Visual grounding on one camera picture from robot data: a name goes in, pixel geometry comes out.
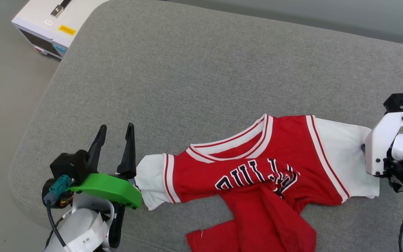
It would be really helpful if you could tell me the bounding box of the white power supply unit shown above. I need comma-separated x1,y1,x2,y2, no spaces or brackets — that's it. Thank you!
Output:
12,0,109,60

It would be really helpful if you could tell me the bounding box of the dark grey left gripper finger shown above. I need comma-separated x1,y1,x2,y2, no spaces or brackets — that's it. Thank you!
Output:
87,124,107,175
116,122,137,180

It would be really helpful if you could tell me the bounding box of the grey fabric sofa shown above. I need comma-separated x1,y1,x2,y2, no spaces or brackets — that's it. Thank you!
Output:
8,0,403,252

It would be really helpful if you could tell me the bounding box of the teal connector with black cable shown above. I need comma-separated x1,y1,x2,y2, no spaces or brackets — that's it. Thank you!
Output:
43,175,72,249

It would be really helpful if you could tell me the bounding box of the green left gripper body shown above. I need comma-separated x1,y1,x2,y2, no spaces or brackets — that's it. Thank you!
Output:
69,173,142,250

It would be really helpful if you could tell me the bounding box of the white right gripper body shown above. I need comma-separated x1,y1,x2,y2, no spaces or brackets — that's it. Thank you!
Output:
364,110,403,177

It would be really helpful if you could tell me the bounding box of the red and white basketball jersey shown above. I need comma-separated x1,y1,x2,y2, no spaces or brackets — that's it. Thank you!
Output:
134,114,381,252

